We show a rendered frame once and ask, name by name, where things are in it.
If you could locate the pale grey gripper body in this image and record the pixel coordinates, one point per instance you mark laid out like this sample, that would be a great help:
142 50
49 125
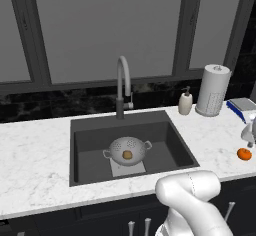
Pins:
250 133

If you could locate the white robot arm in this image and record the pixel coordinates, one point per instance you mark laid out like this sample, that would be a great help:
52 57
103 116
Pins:
190 196

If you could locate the white metal colander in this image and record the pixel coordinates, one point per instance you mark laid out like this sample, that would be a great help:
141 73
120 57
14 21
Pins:
128 145

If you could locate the pale square sink drain plate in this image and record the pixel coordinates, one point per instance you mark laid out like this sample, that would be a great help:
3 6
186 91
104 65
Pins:
116 171

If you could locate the grey arched sink faucet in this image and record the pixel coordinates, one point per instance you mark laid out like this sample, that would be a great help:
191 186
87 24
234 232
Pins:
120 80

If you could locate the dark grey sink basin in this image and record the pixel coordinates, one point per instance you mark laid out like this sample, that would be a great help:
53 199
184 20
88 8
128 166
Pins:
93 140

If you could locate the orange fruit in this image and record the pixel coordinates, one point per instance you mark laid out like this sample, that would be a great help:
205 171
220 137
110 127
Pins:
244 154

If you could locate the blue and grey kitchen scale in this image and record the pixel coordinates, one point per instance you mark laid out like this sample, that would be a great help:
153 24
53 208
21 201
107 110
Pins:
241 105

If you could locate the white paper towel roll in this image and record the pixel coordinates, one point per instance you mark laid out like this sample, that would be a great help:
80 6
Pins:
213 90

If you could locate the dark cupboard door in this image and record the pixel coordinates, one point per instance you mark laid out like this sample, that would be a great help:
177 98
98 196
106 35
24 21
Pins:
154 225
243 210
106 225

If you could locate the cream soap dispenser bottle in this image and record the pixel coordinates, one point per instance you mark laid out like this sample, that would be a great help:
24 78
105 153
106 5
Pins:
185 104

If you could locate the dark false drawer front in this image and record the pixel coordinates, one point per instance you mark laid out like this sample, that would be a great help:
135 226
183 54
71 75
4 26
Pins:
116 204

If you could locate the dark framed window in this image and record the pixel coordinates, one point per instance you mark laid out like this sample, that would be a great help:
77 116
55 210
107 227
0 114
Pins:
110 30

